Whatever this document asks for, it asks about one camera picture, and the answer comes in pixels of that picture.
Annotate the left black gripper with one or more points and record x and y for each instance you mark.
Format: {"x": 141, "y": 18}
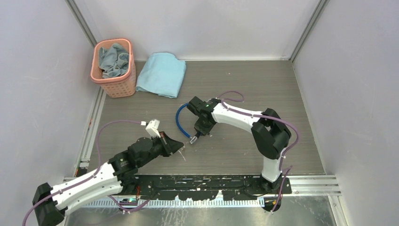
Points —
{"x": 170, "y": 146}

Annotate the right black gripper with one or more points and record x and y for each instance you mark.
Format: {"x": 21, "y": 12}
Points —
{"x": 199, "y": 128}

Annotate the blue cable bike lock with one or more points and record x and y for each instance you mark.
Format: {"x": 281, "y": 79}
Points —
{"x": 193, "y": 138}

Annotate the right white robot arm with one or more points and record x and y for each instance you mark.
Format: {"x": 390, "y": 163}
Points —
{"x": 270, "y": 134}

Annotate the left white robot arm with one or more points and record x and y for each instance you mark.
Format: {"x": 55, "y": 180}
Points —
{"x": 51, "y": 204}

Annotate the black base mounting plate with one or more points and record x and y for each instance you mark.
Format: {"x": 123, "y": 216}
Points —
{"x": 203, "y": 187}

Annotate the folded light blue towel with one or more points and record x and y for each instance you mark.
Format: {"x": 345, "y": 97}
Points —
{"x": 162, "y": 74}

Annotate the pink plastic laundry basket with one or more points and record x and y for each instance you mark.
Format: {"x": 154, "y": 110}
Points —
{"x": 122, "y": 86}

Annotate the grey-blue cloth in basket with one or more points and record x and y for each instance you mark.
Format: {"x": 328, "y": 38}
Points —
{"x": 113, "y": 61}

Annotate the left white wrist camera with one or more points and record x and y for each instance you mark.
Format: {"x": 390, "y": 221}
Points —
{"x": 151, "y": 127}

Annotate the white slotted cable duct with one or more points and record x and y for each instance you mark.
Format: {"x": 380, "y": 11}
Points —
{"x": 217, "y": 203}

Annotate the aluminium frame rail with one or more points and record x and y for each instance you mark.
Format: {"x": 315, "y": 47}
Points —
{"x": 313, "y": 185}

